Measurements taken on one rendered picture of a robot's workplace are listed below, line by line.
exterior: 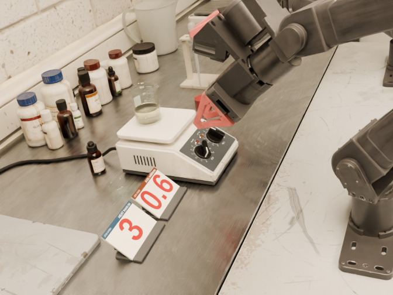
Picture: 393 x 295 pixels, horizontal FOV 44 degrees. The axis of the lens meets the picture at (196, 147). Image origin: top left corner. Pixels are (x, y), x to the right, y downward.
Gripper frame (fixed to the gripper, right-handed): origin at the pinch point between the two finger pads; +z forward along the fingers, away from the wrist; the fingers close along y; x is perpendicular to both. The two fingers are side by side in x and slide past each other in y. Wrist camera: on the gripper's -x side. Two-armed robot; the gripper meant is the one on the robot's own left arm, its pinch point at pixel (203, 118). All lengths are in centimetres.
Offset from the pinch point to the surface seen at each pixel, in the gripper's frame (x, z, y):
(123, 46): -28, 48, -57
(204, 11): -20, 37, -91
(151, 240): 7.9, 10.7, 17.2
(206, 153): 5.3, 5.5, -1.0
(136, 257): 7.7, 10.9, 21.3
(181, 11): -27, 51, -101
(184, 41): -13.8, 19.8, -41.5
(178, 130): -0.9, 8.2, -2.8
